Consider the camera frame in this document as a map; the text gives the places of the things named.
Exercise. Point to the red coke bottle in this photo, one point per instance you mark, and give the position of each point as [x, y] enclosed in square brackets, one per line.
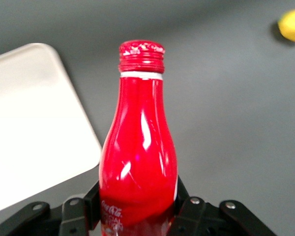
[140, 147]

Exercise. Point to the white rectangular tray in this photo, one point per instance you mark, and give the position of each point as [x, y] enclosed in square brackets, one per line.
[34, 127]

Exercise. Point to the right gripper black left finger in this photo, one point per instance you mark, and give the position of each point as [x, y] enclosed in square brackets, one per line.
[73, 216]

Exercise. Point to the yellow lemon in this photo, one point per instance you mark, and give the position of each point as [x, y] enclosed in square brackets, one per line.
[293, 24]

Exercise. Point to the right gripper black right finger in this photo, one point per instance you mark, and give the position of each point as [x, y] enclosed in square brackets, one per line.
[199, 216]

